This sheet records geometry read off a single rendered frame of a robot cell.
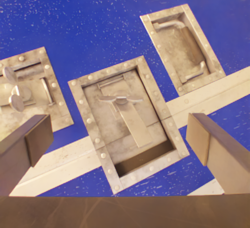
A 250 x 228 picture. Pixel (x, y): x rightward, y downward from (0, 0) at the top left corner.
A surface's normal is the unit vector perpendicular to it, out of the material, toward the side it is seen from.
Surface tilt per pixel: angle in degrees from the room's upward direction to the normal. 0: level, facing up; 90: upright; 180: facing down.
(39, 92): 121
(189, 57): 90
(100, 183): 90
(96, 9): 90
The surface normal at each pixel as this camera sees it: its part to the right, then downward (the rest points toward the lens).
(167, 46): 0.16, -0.21
